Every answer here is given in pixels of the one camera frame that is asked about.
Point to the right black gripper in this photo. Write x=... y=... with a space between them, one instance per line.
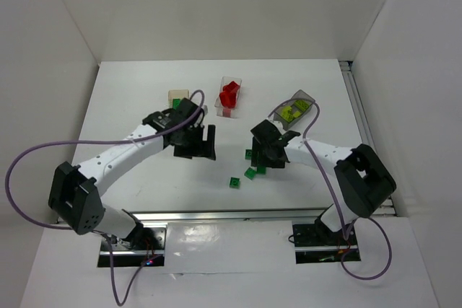
x=267 y=156

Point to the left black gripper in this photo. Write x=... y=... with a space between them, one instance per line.
x=197 y=146

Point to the green lego with holes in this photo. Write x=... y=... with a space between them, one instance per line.
x=248 y=154
x=234 y=182

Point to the green long lego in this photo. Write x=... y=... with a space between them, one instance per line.
x=261 y=170

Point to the green small lego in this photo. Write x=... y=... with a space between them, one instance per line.
x=175 y=103
x=250 y=173

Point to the green lego with holes bottom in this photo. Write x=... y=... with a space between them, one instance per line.
x=234 y=182

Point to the wooden box container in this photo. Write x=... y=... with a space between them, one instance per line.
x=177 y=94

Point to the clear plastic container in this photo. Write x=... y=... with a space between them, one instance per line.
x=235 y=111

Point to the yellow-green long lego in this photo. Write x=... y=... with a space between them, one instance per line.
x=302 y=105

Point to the dark smoked plastic container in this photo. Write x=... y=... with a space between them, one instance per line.
x=298 y=95

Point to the red small lego brick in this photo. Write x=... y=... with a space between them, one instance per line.
x=227 y=113

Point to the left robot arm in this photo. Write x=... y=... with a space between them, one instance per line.
x=77 y=190

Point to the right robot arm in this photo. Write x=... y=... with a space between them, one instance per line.
x=327 y=159

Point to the aluminium front rail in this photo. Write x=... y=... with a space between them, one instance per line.
x=231 y=215

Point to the aluminium rail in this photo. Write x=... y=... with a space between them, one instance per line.
x=361 y=113
x=231 y=215

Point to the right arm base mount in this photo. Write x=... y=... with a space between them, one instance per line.
x=315 y=245

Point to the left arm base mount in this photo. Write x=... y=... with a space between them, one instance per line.
x=148 y=248

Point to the aluminium right rail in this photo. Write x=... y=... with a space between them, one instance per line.
x=361 y=113

